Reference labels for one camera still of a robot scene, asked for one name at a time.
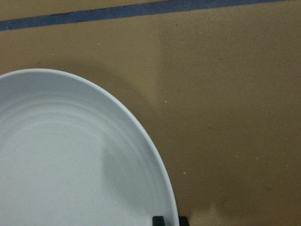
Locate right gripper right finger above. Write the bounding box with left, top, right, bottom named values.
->
left=179, top=216, right=190, bottom=226

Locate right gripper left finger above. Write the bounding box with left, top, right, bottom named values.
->
left=152, top=216, right=165, bottom=226

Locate light blue plate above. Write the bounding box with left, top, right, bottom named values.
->
left=0, top=69, right=179, bottom=226

